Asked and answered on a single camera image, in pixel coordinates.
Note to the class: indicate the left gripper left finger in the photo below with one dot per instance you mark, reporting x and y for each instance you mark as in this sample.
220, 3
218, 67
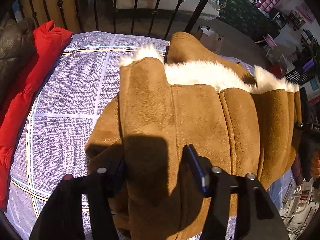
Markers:
61, 217

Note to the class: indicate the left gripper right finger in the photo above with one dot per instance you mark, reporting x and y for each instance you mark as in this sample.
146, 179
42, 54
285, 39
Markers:
256, 217

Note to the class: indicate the brown suede shearling coat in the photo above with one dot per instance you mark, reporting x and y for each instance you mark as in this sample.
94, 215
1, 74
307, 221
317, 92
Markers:
242, 122

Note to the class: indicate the person's right hand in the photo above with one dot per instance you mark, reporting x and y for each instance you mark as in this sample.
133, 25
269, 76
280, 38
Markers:
315, 169

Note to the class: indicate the maroon puffer jacket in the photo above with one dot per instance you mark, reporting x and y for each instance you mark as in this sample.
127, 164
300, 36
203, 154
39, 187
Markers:
297, 171

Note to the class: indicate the pink round stool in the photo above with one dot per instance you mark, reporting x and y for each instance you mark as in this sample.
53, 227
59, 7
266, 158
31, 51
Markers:
271, 44

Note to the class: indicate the purple plaid bed sheet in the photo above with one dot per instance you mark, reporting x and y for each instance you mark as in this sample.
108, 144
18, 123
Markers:
62, 116

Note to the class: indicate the green patterned cabinet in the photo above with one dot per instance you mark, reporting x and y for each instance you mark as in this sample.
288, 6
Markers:
243, 16

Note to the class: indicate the red puffer jacket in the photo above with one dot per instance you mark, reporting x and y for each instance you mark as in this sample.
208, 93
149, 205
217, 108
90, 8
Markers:
50, 41

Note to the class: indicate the dark grey puffer jacket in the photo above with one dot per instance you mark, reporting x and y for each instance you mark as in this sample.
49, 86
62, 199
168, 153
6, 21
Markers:
17, 46

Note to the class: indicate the black iron bed frame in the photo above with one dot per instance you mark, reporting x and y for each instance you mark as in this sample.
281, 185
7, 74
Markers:
152, 18

